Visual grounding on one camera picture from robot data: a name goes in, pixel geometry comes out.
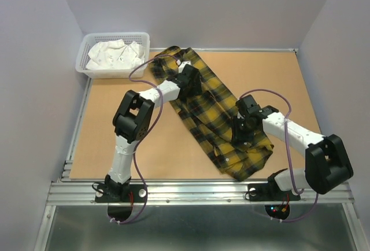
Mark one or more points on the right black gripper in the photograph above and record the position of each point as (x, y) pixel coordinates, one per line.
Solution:
(236, 134)

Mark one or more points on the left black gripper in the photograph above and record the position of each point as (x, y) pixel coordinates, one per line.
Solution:
(195, 89)

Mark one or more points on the yellow plaid long sleeve shirt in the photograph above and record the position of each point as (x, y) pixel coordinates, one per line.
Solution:
(208, 117)

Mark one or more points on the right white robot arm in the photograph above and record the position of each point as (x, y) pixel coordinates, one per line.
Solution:
(327, 164)

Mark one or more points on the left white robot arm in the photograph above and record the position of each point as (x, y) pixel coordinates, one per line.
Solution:
(132, 123)

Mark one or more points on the white long sleeve shirt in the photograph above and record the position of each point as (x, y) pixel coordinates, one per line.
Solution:
(115, 55)

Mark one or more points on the white perforated plastic basket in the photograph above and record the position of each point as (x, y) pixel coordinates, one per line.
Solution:
(90, 40)

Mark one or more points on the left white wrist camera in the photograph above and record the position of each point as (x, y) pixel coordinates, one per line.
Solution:
(181, 65)

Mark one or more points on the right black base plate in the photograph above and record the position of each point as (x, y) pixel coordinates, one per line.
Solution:
(259, 192)

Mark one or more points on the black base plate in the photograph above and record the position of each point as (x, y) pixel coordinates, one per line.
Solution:
(259, 192)
(123, 194)

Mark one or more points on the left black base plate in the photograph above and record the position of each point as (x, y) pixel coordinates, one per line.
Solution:
(123, 194)

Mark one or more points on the aluminium mounting rail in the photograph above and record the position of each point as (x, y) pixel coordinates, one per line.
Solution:
(167, 192)

